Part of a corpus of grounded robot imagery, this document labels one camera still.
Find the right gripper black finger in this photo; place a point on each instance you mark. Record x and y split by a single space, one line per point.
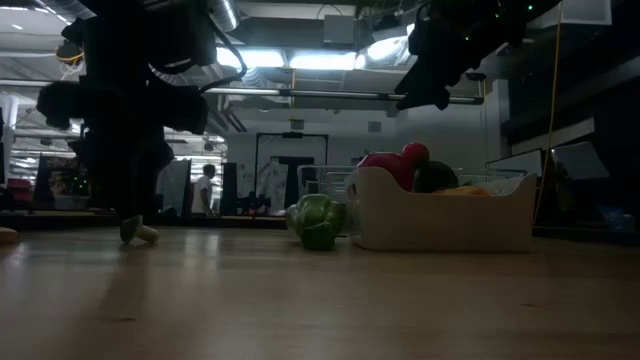
440 97
415 92

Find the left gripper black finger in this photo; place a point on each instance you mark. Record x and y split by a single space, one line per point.
150 170
105 175

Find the green cap toy mushroom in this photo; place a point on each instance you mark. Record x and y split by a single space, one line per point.
131 230

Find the red toy tomato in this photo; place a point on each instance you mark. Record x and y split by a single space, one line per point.
387 167

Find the dark green toy avocado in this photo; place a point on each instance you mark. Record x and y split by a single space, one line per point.
435 177

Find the orange object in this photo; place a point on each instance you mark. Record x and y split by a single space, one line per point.
7 236

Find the small green toy pepper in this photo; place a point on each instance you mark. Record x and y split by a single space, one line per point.
317 238

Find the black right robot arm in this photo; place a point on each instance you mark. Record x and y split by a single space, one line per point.
540 10

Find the person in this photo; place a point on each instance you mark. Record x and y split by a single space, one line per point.
202 192

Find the long grey overhead bar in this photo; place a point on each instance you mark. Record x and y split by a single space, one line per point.
325 93

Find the clear plastic bin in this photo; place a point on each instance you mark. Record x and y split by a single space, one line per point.
500 174
325 180

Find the grey ceiling box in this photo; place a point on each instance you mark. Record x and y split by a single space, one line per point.
339 30

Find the white plastic basket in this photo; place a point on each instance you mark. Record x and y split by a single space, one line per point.
440 220

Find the large green toy bell pepper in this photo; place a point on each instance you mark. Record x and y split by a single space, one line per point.
312 210

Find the smooth silver ceiling duct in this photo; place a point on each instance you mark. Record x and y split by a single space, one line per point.
225 15

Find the black metal frame rack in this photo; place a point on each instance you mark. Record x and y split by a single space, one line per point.
292 134

